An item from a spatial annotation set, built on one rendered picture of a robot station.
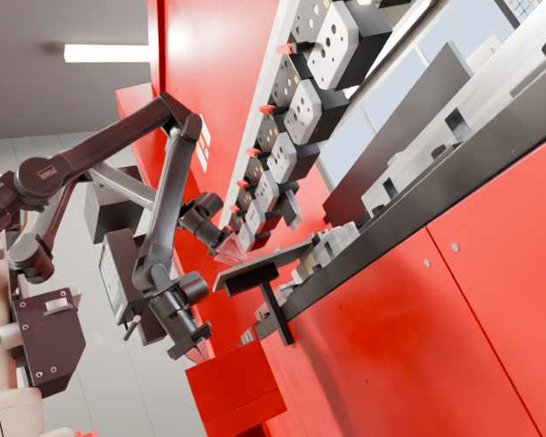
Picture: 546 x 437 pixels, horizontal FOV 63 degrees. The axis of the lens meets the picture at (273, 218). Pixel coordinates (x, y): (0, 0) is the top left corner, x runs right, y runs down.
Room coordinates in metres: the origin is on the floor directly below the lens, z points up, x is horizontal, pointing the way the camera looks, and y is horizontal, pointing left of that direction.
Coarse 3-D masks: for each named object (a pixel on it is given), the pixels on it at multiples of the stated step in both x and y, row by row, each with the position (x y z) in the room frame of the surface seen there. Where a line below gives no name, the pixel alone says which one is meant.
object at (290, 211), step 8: (288, 192) 1.22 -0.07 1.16; (280, 200) 1.27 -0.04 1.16; (288, 200) 1.22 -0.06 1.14; (280, 208) 1.30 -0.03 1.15; (288, 208) 1.25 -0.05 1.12; (296, 208) 1.22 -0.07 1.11; (288, 216) 1.27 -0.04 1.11; (296, 216) 1.24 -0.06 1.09; (288, 224) 1.29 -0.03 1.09; (296, 224) 1.26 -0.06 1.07
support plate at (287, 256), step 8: (288, 248) 1.15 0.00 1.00; (296, 248) 1.16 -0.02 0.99; (304, 248) 1.21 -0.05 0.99; (264, 256) 1.13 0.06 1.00; (272, 256) 1.13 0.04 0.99; (280, 256) 1.17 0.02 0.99; (288, 256) 1.21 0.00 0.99; (296, 256) 1.27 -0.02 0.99; (240, 264) 1.10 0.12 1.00; (248, 264) 1.11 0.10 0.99; (256, 264) 1.14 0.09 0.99; (264, 264) 1.19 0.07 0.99; (280, 264) 1.29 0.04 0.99; (224, 272) 1.09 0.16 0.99; (232, 272) 1.11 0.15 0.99; (240, 272) 1.15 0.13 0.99; (216, 280) 1.15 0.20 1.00; (224, 280) 1.16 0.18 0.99; (216, 288) 1.21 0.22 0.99
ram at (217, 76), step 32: (192, 0) 1.16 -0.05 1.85; (224, 0) 0.97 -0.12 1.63; (256, 0) 0.84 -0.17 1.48; (192, 32) 1.27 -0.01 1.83; (224, 32) 1.05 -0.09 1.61; (256, 32) 0.91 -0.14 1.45; (288, 32) 0.79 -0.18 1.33; (192, 64) 1.40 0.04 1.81; (224, 64) 1.14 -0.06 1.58; (256, 64) 0.98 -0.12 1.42; (192, 96) 1.55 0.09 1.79; (224, 96) 1.25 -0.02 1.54; (224, 128) 1.37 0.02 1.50; (256, 128) 1.14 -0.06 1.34; (192, 160) 1.94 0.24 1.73; (224, 160) 1.50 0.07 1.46; (224, 192) 1.66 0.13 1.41; (224, 224) 1.85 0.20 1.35
